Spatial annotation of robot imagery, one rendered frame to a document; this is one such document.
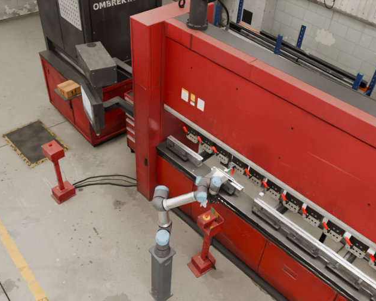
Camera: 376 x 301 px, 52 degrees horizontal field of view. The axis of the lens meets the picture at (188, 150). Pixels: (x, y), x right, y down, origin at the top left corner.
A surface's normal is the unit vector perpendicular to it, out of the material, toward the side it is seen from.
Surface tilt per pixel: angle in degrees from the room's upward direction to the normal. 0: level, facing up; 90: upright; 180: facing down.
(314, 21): 90
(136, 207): 0
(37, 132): 0
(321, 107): 90
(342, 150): 90
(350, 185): 90
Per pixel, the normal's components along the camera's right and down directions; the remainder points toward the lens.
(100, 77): 0.45, 0.62
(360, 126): -0.71, 0.44
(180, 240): 0.06, -0.74
